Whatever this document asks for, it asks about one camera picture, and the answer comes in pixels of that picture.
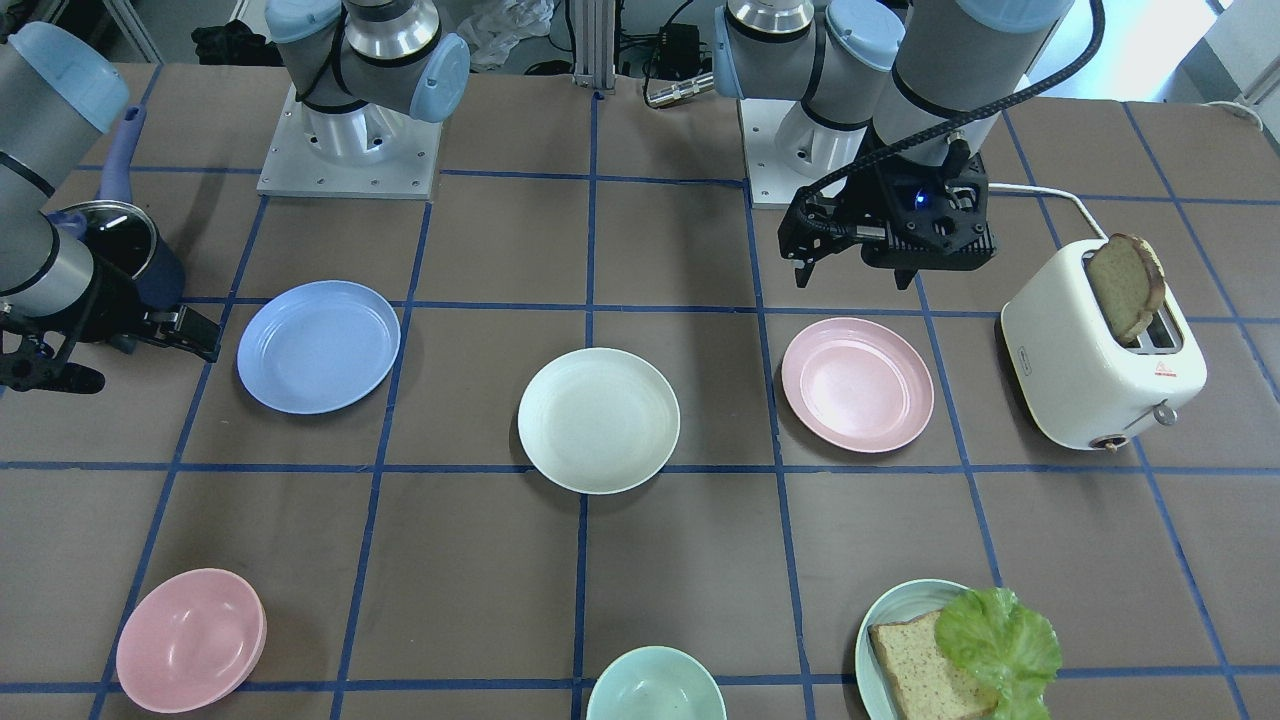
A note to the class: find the pink bowl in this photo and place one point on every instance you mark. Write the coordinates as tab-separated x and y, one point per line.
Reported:
191	641

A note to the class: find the blue plate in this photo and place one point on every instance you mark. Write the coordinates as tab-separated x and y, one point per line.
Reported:
319	347

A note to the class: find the bread slice on plate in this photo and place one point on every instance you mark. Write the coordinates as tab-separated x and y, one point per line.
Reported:
924	684

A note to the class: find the blue saucepan with lid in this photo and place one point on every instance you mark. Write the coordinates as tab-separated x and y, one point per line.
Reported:
120	232

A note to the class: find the green lettuce leaf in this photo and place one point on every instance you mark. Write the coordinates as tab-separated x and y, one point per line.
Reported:
1008	648

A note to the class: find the bread slice in toaster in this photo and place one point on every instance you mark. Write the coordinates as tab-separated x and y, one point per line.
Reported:
1129	284

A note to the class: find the green plate with food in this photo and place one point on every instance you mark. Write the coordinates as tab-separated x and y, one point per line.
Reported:
901	603

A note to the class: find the white plate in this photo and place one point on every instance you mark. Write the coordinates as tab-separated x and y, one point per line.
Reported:
599	421

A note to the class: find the white toaster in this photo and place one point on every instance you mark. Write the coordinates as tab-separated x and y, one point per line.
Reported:
1081	387

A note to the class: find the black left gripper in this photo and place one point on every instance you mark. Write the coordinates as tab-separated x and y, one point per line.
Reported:
868	197

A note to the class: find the green bowl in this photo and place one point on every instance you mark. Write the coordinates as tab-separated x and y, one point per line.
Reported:
655	682

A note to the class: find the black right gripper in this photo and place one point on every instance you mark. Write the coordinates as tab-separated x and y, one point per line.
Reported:
104	302

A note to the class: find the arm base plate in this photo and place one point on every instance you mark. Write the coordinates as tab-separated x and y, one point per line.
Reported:
345	165
785	149

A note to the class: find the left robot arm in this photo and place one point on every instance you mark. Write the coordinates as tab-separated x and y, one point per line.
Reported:
891	107

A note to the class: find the pink plate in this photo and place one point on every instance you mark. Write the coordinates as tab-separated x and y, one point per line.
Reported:
857	385

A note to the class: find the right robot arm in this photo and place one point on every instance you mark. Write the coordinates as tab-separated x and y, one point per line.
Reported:
82	263

